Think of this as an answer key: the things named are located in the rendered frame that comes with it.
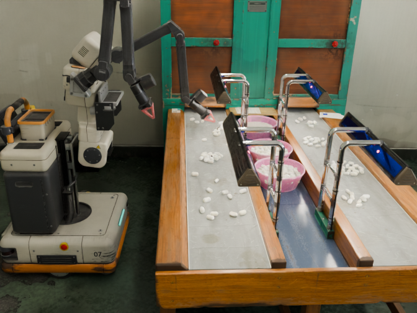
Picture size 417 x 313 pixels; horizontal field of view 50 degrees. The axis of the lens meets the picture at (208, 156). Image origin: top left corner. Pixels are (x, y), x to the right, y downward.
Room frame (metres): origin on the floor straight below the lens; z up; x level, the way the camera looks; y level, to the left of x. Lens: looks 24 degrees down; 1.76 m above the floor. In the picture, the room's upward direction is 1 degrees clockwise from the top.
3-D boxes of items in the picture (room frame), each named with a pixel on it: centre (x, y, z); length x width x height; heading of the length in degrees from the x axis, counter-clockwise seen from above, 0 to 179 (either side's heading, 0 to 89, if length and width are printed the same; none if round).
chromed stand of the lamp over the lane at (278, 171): (1.68, -0.20, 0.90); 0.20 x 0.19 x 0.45; 4
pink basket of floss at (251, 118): (2.83, -0.33, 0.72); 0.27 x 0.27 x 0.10
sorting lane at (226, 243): (2.20, -0.03, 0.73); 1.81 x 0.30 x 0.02; 4
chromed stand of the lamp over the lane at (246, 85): (2.64, -0.14, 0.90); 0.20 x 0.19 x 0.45; 4
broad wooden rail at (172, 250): (2.19, 0.18, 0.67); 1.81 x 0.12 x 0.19; 4
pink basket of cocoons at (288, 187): (2.11, -0.37, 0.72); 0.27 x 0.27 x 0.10
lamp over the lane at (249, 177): (1.68, -0.12, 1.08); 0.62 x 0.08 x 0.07; 4
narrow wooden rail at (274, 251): (2.22, -0.20, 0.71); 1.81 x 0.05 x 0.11; 4
